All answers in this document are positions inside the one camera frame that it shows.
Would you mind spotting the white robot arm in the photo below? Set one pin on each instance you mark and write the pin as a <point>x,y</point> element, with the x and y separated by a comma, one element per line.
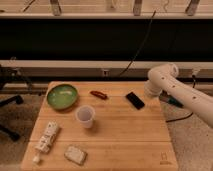
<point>163,78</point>

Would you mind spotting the red pocket knife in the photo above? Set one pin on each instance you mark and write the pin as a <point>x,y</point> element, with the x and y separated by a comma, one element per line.
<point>99,94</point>

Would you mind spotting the clear plastic cup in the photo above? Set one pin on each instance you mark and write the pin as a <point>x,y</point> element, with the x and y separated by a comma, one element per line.
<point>85,116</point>

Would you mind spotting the green bowl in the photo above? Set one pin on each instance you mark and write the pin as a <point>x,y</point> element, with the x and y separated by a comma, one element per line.
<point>62,96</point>

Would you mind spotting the white wrapped sponge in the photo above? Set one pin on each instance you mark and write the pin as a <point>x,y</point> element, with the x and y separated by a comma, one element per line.
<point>75,155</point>

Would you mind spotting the white toothpaste tube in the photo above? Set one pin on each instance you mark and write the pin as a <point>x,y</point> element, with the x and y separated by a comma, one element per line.
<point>47,139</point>

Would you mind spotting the black office chair base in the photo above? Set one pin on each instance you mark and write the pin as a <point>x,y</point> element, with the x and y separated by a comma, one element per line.
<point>17,99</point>

